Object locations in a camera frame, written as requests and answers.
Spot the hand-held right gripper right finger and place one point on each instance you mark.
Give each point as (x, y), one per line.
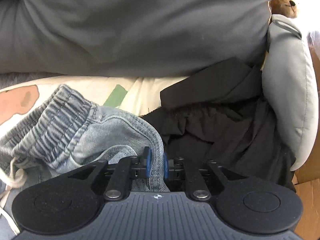
(165, 166)

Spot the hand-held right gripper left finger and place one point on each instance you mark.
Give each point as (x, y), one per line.
(147, 161)

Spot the light blue denim pants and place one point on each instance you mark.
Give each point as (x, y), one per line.
(100, 135)

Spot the black garment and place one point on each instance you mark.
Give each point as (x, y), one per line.
(225, 120)

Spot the cream bear print bed sheet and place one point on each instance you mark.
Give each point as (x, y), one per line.
(82, 85)

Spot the dark grey pillow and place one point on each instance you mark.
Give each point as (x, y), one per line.
(137, 22)

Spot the brown cardboard sheet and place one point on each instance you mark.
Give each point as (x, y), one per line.
(308, 180)

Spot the grey neck pillow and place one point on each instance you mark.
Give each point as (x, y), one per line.
(287, 87)

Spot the grey fuzzy blanket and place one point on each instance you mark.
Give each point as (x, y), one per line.
(22, 80)

